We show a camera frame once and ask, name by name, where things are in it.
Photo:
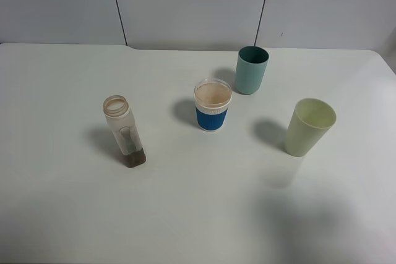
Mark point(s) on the pale green plastic cup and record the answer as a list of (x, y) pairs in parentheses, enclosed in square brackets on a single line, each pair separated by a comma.
[(311, 119)]

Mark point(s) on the clear plastic drink bottle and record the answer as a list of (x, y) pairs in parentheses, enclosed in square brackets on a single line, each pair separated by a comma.
[(122, 124)]

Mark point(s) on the blue sleeved paper cup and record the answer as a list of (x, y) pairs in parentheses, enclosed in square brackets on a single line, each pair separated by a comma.
[(212, 98)]

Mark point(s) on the teal plastic cup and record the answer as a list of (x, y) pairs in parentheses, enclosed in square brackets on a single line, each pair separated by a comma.
[(250, 69)]

